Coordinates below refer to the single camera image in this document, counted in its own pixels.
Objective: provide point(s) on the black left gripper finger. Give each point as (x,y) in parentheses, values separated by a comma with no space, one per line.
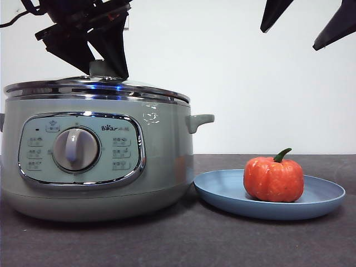
(114,44)
(69,47)

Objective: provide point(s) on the pale green electric steamer pot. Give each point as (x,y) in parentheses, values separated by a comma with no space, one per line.
(161,167)

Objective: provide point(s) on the small orange pumpkin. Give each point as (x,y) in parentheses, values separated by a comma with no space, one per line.
(272,180)

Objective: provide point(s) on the glass lid with green knob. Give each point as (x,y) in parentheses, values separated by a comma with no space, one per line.
(83,87)

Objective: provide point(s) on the blue round plate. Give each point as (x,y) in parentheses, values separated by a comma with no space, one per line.
(222,192)

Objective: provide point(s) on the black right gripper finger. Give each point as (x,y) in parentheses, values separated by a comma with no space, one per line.
(338,25)
(274,14)

